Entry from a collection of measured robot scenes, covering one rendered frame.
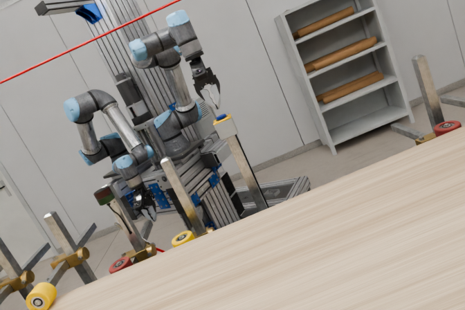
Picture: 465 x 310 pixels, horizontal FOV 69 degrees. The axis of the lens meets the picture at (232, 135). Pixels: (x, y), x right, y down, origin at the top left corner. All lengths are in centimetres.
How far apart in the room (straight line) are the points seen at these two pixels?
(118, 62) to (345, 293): 182
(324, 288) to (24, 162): 426
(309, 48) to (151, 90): 229
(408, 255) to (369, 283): 11
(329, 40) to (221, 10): 123
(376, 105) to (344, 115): 38
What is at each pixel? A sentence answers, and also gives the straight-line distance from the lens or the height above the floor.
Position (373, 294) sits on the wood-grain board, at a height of 90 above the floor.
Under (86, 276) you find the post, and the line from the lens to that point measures 158.
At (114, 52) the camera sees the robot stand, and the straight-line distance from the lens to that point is 224.
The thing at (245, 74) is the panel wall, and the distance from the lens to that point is 391.
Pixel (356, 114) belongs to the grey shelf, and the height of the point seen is 19.
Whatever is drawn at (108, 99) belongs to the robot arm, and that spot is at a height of 146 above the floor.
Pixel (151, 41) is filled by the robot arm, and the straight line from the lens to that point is 131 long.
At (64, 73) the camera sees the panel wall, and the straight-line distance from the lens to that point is 430.
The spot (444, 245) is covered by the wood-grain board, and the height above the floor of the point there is 90.
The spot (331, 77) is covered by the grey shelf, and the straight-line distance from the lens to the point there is 407.
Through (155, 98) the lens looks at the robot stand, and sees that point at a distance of 213.
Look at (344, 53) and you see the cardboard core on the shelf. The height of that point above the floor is 95.
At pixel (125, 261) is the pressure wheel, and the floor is 91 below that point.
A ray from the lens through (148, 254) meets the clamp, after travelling 145.
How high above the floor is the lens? 143
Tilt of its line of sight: 13 degrees down
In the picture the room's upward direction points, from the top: 24 degrees counter-clockwise
